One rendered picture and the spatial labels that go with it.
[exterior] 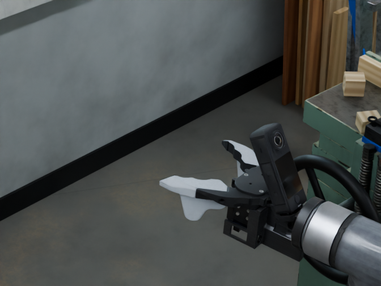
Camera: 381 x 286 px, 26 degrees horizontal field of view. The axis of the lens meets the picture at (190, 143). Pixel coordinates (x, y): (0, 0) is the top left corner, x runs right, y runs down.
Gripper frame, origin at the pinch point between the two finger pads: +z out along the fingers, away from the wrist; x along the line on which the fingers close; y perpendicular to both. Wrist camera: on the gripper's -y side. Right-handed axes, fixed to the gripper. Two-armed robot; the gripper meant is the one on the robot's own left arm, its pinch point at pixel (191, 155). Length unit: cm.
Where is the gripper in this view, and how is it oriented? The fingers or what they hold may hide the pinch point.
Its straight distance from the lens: 115.6
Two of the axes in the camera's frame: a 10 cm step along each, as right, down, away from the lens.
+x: 5.9, -3.6, 7.2
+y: -0.8, 8.6, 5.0
